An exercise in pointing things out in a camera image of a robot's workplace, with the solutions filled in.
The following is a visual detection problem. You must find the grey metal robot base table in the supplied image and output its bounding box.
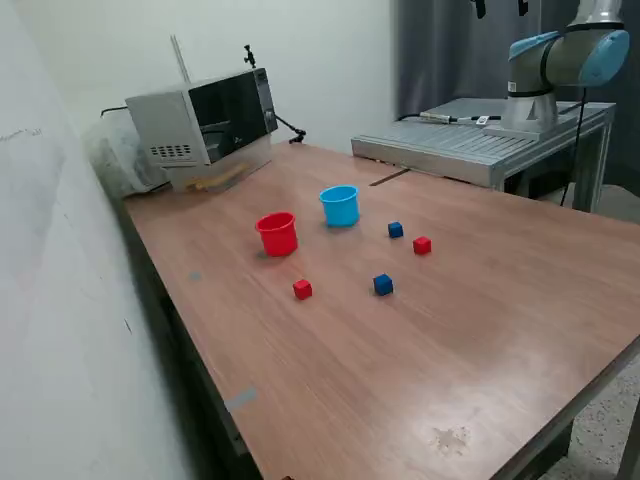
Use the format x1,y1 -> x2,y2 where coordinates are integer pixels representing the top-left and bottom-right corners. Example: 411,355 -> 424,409
349,97 -> 617,214

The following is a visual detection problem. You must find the blue plastic cup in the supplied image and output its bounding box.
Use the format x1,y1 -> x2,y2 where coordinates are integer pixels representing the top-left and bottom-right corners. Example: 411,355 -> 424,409
318,184 -> 361,229

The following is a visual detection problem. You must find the thin white rod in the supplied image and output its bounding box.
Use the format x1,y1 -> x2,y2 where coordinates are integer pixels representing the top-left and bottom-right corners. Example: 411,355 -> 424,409
169,33 -> 193,84

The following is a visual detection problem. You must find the red plastic cup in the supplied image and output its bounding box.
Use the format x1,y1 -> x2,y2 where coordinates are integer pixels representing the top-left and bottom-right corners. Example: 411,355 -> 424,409
254,211 -> 300,258

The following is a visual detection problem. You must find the pale wooden stick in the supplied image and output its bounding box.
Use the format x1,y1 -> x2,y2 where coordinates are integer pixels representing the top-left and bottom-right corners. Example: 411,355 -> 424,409
184,164 -> 249,194

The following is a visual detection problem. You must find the silver microwave oven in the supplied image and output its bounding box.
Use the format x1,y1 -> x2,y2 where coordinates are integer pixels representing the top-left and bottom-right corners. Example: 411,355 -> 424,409
124,67 -> 280,169

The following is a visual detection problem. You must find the grey translucent plastic bag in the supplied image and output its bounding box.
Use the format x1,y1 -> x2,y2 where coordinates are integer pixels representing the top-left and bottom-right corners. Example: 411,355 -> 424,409
82,112 -> 171,199

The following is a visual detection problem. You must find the black cable with white label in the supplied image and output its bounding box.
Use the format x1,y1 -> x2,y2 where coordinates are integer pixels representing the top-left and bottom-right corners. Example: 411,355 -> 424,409
397,111 -> 503,126

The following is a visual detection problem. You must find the black hanging cable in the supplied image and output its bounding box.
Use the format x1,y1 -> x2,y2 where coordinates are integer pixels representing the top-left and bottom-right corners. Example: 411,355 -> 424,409
559,87 -> 589,207

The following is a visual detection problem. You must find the dark metal table frame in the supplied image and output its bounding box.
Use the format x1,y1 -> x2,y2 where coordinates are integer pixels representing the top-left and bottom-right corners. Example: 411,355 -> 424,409
487,337 -> 640,480

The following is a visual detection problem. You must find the grey metal table bracket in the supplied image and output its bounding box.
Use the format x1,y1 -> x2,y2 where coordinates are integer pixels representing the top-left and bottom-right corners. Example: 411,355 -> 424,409
219,399 -> 250,457

